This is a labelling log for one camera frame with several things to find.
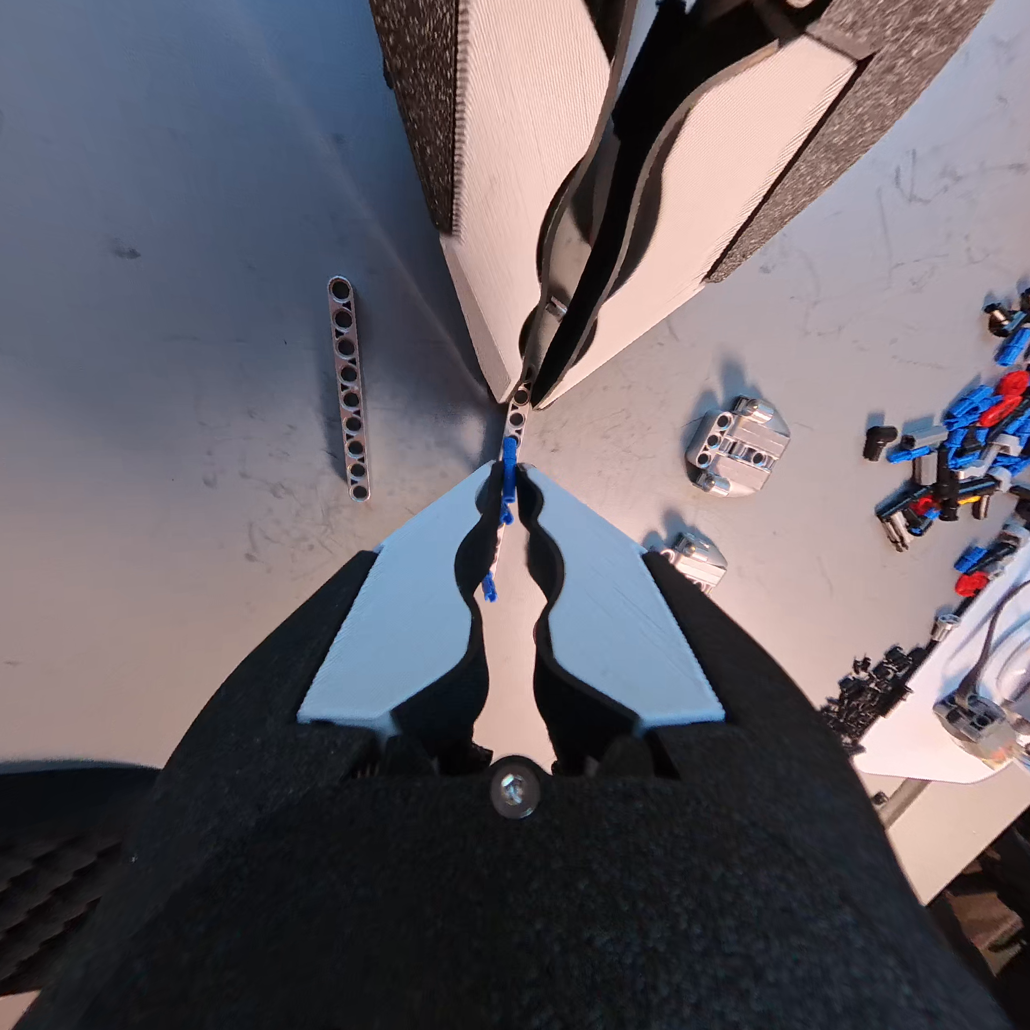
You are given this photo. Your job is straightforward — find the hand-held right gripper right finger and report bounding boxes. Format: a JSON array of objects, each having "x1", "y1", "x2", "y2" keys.
[{"x1": 515, "y1": 463, "x2": 727, "y2": 775}]

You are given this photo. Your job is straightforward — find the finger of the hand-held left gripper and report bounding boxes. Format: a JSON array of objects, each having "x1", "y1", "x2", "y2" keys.
[
  {"x1": 531, "y1": 34, "x2": 878, "y2": 410},
  {"x1": 438, "y1": 0, "x2": 638, "y2": 403}
]

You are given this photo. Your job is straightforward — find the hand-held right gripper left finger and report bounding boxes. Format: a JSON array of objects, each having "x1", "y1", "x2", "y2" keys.
[{"x1": 296, "y1": 461, "x2": 504, "y2": 764}]

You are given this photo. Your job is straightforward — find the long grey toy beam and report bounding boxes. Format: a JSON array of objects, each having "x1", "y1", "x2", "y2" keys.
[
  {"x1": 483, "y1": 366, "x2": 536, "y2": 600},
  {"x1": 326, "y1": 276, "x2": 373, "y2": 504}
]

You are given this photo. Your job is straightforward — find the silver toy engine block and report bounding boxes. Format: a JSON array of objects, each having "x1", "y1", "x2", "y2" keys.
[
  {"x1": 684, "y1": 394, "x2": 792, "y2": 497},
  {"x1": 644, "y1": 531, "x2": 729, "y2": 595}
]

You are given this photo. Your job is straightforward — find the pile of black pins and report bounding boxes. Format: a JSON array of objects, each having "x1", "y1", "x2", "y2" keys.
[{"x1": 819, "y1": 644, "x2": 926, "y2": 753}]

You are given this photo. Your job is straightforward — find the white wooden book stand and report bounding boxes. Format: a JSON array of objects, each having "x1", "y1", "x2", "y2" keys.
[{"x1": 853, "y1": 555, "x2": 1030, "y2": 785}]

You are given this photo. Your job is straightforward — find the grey orange toy motor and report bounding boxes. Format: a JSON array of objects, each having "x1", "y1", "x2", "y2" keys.
[{"x1": 933, "y1": 692, "x2": 1030, "y2": 766}]

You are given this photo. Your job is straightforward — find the pile of mixed toy pins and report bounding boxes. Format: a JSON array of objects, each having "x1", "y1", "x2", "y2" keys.
[{"x1": 861, "y1": 285, "x2": 1030, "y2": 645}]

